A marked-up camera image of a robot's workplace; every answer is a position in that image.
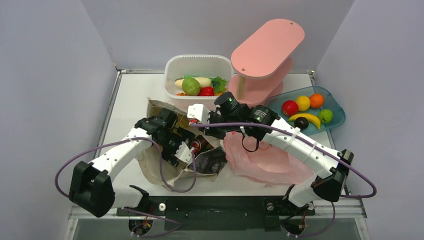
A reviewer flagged red can in tote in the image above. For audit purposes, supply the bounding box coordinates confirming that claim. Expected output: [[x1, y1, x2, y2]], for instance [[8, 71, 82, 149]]
[[190, 138, 202, 157]]

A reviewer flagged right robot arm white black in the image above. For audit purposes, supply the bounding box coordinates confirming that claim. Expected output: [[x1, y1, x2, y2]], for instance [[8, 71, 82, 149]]
[[187, 92, 354, 215]]

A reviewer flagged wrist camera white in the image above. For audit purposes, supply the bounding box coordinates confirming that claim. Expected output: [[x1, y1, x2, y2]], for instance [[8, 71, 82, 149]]
[[174, 142, 195, 165], [186, 103, 211, 125]]

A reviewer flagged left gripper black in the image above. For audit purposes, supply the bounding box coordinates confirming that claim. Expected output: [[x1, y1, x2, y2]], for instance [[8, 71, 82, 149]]
[[156, 127, 194, 166]]

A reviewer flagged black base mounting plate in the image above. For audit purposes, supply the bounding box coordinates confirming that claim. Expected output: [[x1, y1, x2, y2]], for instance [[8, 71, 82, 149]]
[[116, 196, 316, 232]]

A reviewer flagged red bell pepper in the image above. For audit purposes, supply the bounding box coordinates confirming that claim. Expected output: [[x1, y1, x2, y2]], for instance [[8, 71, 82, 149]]
[[197, 86, 215, 97]]

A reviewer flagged orange fruit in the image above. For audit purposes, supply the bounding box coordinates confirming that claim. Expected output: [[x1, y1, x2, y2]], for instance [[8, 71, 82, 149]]
[[309, 93, 325, 109]]

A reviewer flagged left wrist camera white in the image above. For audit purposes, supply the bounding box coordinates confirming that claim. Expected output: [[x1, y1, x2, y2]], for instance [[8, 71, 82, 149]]
[[174, 142, 195, 165]]

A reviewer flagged yellow banana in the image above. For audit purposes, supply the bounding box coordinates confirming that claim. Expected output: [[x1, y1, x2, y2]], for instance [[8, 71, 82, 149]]
[[288, 113, 322, 129]]

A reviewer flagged red apple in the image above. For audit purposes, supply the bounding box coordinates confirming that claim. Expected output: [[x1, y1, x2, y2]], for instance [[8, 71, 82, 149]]
[[281, 100, 299, 117]]

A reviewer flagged white plastic tub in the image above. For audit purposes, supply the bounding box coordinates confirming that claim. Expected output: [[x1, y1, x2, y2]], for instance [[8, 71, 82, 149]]
[[162, 54, 234, 110]]

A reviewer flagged pink three-tier shelf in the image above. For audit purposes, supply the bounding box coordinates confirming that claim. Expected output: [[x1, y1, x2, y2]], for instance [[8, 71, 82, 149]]
[[228, 19, 305, 107]]

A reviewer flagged yellow lemon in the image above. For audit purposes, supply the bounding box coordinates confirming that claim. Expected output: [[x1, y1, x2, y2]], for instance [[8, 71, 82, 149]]
[[295, 95, 311, 112]]

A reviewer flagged beige canvas tote bag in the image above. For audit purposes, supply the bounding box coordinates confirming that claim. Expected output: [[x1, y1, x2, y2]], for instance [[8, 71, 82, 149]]
[[135, 98, 228, 189]]

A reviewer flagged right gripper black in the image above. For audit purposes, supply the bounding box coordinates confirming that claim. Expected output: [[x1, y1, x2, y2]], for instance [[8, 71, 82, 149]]
[[199, 109, 240, 140]]

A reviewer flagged white radish with leaves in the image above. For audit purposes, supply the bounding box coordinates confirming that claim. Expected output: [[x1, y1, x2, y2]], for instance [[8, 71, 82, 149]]
[[174, 76, 227, 96]]

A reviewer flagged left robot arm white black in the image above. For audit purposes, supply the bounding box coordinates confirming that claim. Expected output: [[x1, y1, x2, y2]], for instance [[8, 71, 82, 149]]
[[68, 108, 196, 218]]

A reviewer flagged green apple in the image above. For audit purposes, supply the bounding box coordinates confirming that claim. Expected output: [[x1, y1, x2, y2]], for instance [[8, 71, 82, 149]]
[[317, 109, 334, 124]]

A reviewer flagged dark avocado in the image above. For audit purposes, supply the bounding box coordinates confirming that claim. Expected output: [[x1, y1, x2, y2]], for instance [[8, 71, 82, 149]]
[[294, 117, 309, 130]]

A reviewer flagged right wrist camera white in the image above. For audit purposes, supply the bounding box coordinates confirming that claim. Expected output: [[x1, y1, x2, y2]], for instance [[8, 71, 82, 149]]
[[186, 103, 211, 125]]

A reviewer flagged teal plastic tray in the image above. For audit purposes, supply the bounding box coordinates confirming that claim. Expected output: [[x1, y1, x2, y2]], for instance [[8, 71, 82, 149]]
[[264, 86, 346, 136]]

